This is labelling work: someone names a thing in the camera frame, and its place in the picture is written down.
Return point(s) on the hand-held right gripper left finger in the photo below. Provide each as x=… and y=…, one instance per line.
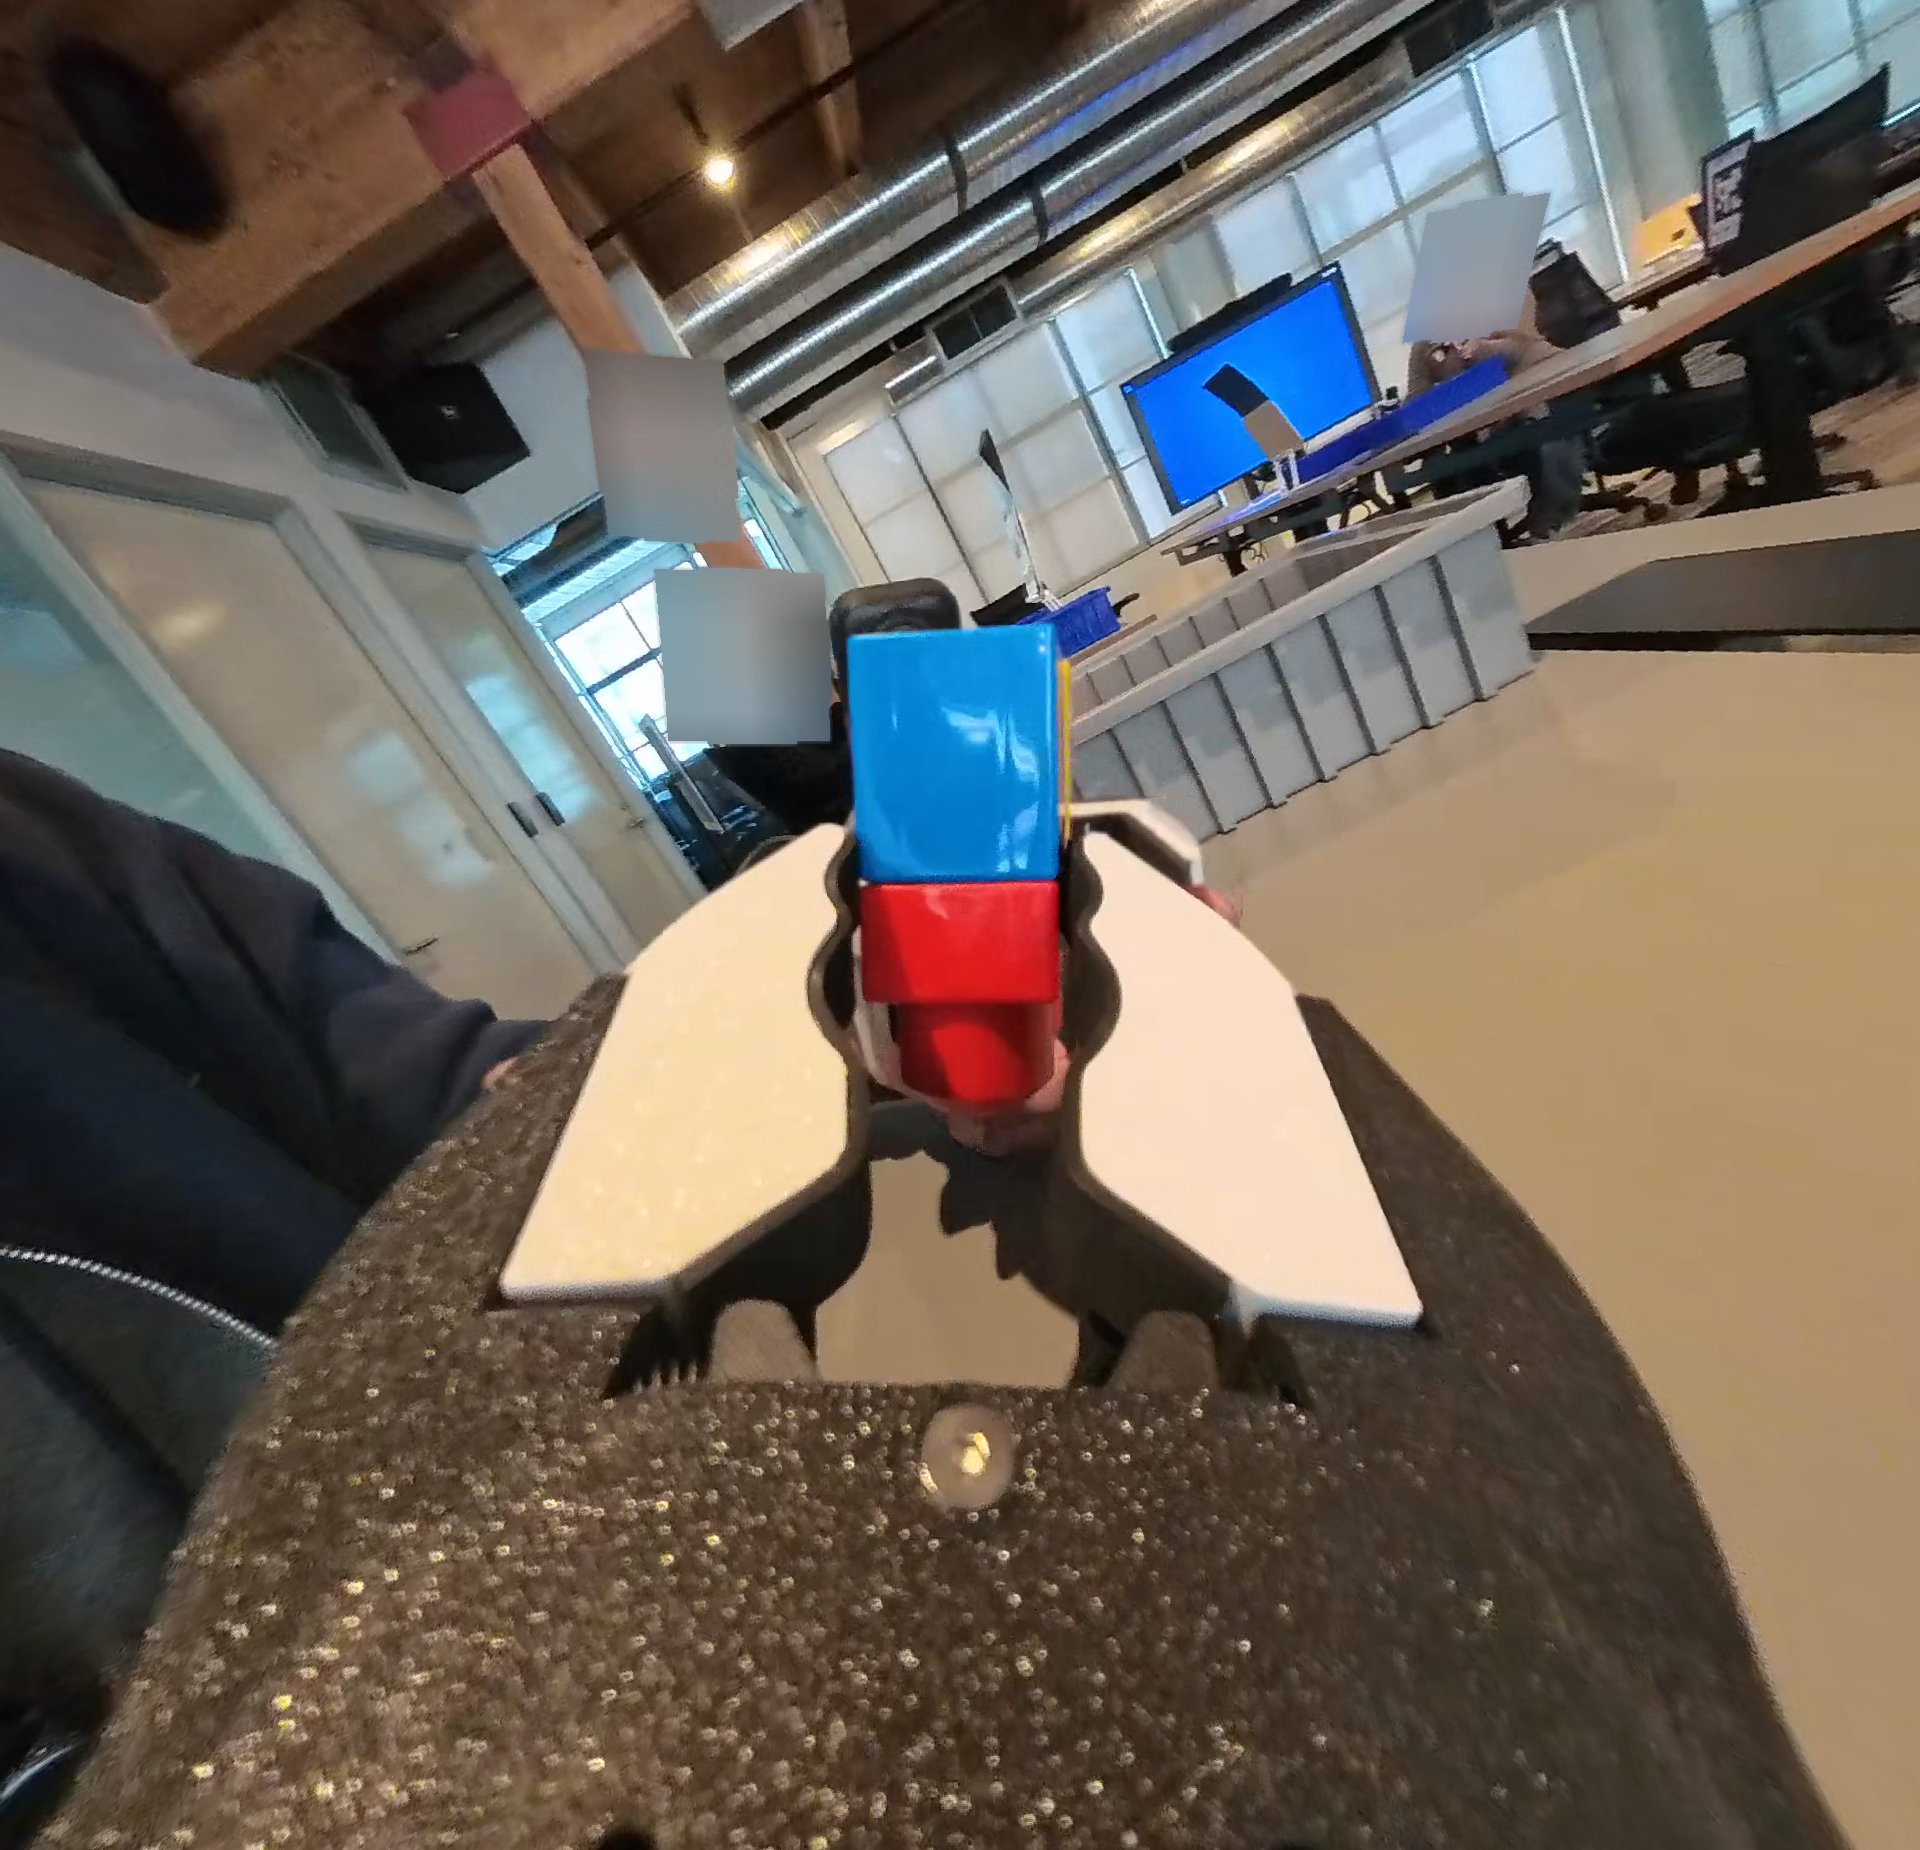
x=706, y=1117

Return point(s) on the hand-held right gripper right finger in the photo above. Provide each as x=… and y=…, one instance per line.
x=1217, y=1117

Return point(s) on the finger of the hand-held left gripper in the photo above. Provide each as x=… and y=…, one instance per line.
x=1163, y=830
x=878, y=1026

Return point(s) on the red mega block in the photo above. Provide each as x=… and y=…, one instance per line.
x=953, y=941

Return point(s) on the yellow mega block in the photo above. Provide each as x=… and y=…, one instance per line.
x=1064, y=739

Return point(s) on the blue mega block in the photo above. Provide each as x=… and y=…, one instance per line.
x=953, y=756

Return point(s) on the person's left forearm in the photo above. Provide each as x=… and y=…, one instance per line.
x=180, y=1010

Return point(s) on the person's left hand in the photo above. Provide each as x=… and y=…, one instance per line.
x=1021, y=1121

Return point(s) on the blue plastic bin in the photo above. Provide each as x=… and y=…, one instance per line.
x=1396, y=424
x=1082, y=622

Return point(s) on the grey plastic bin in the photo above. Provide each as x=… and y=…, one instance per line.
x=1319, y=665

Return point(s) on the white framed glass door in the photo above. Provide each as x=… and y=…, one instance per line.
x=496, y=739

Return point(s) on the blue screen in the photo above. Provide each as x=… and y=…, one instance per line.
x=1262, y=380

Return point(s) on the black office chair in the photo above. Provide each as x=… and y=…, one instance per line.
x=1681, y=447

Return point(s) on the person's dark clothing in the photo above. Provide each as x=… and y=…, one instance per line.
x=91, y=1431

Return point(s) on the dark background table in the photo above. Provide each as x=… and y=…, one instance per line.
x=1649, y=336

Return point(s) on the black computer monitor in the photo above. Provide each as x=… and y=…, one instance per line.
x=1800, y=186

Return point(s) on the metal ventilation duct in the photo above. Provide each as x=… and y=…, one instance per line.
x=976, y=141
x=1140, y=216

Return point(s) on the black wall speaker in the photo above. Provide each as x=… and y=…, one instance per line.
x=444, y=424

